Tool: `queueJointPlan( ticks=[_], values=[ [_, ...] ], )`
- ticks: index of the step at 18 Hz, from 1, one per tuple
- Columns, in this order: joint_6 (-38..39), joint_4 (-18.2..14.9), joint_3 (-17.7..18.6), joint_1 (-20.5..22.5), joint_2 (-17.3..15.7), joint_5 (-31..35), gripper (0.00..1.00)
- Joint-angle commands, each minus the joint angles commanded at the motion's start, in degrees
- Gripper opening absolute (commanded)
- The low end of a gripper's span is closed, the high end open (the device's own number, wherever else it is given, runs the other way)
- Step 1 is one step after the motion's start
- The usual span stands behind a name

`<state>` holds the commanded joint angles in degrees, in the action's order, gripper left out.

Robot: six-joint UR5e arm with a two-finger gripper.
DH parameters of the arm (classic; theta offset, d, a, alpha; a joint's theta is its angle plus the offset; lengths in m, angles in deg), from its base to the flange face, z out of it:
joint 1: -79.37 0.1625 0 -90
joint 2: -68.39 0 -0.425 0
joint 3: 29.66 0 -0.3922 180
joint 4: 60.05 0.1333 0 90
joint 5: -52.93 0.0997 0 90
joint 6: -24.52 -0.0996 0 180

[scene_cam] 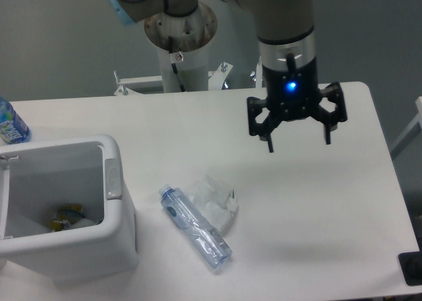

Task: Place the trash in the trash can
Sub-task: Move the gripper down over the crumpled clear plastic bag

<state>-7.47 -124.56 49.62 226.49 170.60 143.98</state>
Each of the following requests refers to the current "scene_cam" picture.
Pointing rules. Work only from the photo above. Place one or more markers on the white metal frame bracket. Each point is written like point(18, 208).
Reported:
point(217, 80)

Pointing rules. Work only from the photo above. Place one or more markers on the clear plastic wrapper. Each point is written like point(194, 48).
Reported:
point(216, 200)

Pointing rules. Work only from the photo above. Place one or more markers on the crushed clear plastic bottle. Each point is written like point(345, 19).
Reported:
point(198, 230)

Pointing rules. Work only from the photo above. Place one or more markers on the white plastic trash can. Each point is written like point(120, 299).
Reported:
point(39, 177)

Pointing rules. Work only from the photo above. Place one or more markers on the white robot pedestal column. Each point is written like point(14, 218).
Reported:
point(182, 45)

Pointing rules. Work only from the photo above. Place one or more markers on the blue labelled water bottle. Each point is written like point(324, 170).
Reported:
point(13, 129)

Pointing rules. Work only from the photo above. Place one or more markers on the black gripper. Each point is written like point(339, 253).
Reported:
point(290, 90)

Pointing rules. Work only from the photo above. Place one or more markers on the yellow trash inside bin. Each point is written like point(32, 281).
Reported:
point(65, 217)

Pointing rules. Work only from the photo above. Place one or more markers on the black clamp at table edge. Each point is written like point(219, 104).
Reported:
point(410, 263)

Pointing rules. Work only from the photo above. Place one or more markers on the white frame at right edge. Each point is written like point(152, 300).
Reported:
point(408, 134)

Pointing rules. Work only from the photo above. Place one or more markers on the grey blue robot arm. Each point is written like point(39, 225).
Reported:
point(285, 33)

